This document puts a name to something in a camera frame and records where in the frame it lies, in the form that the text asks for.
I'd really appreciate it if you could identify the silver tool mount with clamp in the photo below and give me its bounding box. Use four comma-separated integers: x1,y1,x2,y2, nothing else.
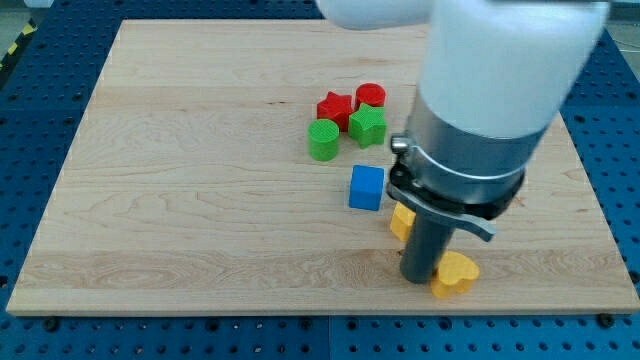
386,93,548,242

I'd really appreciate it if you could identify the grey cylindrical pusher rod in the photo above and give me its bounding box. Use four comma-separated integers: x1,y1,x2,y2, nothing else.
400,211,454,284

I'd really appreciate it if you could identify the yellow heart block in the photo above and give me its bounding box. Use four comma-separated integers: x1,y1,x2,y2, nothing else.
430,251,480,299

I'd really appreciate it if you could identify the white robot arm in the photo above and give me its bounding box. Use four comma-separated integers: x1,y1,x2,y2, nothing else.
317,0,610,284

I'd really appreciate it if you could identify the wooden board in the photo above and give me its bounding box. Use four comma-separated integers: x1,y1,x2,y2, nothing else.
7,20,639,317

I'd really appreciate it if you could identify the yellow block behind rod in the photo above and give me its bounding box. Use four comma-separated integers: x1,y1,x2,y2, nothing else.
389,202,416,242

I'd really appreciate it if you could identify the blue cube block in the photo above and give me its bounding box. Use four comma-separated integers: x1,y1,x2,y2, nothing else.
348,165,385,211

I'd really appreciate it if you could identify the green star block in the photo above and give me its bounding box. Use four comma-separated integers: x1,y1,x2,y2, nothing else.
348,103,387,149

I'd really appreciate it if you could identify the red cylinder block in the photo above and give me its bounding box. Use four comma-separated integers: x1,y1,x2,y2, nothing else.
355,83,386,110

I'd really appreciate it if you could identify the green cylinder block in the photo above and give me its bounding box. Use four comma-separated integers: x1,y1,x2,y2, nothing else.
307,119,340,161

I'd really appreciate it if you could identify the red star block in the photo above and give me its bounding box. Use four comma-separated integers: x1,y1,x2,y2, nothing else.
316,91,353,132

